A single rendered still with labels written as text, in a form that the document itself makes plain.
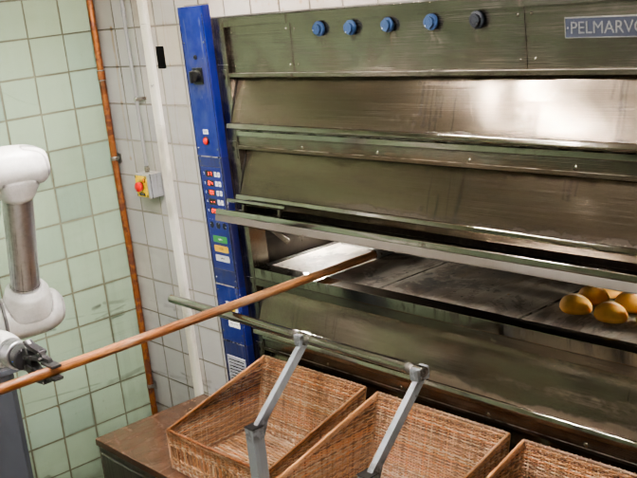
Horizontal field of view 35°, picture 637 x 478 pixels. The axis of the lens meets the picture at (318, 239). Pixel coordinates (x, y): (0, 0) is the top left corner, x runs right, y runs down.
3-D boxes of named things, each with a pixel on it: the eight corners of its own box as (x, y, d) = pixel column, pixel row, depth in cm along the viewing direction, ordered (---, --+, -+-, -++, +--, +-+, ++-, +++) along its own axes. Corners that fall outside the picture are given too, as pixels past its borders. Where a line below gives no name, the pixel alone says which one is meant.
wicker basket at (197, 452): (272, 419, 387) (263, 352, 380) (377, 459, 346) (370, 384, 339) (168, 468, 356) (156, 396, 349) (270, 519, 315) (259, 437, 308)
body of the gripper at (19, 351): (28, 339, 303) (44, 344, 296) (34, 365, 305) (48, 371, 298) (6, 346, 298) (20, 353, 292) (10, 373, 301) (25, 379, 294)
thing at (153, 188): (152, 193, 420) (148, 170, 417) (164, 195, 412) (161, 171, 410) (136, 197, 415) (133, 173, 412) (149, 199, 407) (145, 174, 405)
